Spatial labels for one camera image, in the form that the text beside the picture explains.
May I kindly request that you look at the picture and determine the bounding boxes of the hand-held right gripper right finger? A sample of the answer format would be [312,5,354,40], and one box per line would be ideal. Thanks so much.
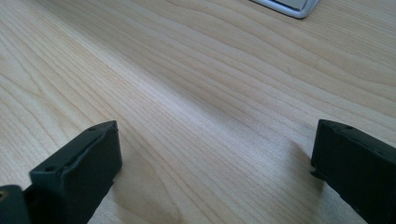
[310,119,396,224]

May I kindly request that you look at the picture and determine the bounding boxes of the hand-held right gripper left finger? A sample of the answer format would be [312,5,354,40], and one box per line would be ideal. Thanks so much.
[23,119,123,224]

